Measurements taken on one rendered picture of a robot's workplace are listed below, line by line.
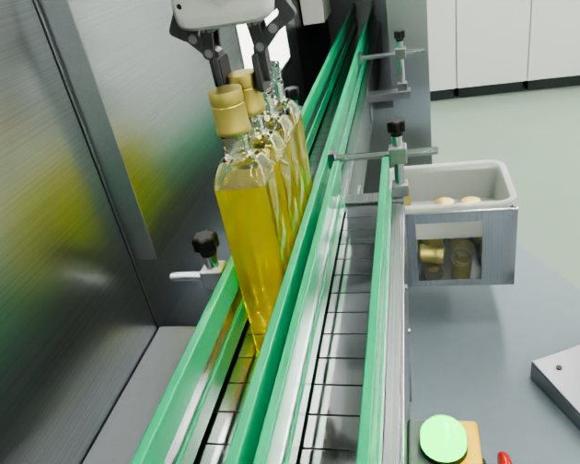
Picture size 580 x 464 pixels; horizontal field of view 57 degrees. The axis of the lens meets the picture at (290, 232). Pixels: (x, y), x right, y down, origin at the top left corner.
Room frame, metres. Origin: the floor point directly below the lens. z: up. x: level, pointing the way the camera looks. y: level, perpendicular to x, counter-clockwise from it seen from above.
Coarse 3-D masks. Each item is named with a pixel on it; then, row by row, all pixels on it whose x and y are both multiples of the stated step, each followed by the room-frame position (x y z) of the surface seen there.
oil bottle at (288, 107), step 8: (280, 104) 0.68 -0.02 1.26; (288, 104) 0.68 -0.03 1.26; (296, 104) 0.70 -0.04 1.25; (280, 112) 0.66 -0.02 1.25; (288, 112) 0.66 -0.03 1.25; (296, 112) 0.68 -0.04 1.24; (296, 120) 0.67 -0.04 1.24; (296, 128) 0.66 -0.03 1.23; (296, 136) 0.66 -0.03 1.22; (304, 136) 0.70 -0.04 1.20; (304, 144) 0.69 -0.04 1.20; (304, 152) 0.68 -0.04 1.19; (304, 160) 0.67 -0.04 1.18; (304, 168) 0.66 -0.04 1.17; (304, 176) 0.66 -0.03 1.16; (304, 184) 0.66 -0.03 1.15; (312, 184) 0.70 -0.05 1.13
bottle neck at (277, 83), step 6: (276, 66) 0.68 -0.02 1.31; (276, 72) 0.68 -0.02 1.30; (276, 78) 0.68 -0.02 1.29; (276, 84) 0.68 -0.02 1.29; (282, 84) 0.68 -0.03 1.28; (276, 90) 0.68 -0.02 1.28; (282, 90) 0.68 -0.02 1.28; (276, 96) 0.68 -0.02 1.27; (282, 96) 0.68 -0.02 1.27; (276, 102) 0.68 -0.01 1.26
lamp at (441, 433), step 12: (432, 420) 0.35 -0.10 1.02; (444, 420) 0.34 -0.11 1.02; (456, 420) 0.34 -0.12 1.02; (432, 432) 0.33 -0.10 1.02; (444, 432) 0.33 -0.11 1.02; (456, 432) 0.33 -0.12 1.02; (420, 444) 0.34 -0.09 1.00; (432, 444) 0.32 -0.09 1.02; (444, 444) 0.32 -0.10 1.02; (456, 444) 0.32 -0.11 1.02; (432, 456) 0.32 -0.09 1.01; (444, 456) 0.32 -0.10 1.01; (456, 456) 0.32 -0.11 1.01
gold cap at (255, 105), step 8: (232, 72) 0.59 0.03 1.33; (240, 72) 0.58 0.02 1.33; (248, 72) 0.57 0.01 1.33; (232, 80) 0.57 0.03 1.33; (240, 80) 0.56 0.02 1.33; (248, 80) 0.56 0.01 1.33; (248, 88) 0.56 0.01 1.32; (256, 88) 0.57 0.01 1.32; (248, 96) 0.56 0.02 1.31; (256, 96) 0.57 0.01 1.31; (248, 104) 0.56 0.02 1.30; (256, 104) 0.56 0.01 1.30; (264, 104) 0.58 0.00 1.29; (248, 112) 0.56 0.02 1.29; (256, 112) 0.56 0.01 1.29
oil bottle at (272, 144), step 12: (252, 144) 0.56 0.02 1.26; (264, 144) 0.56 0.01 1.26; (276, 144) 0.56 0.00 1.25; (276, 156) 0.55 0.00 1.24; (276, 168) 0.55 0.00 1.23; (288, 168) 0.58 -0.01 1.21; (288, 180) 0.57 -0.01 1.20; (288, 192) 0.56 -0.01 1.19; (288, 204) 0.56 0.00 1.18; (288, 216) 0.55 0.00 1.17; (288, 228) 0.55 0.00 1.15
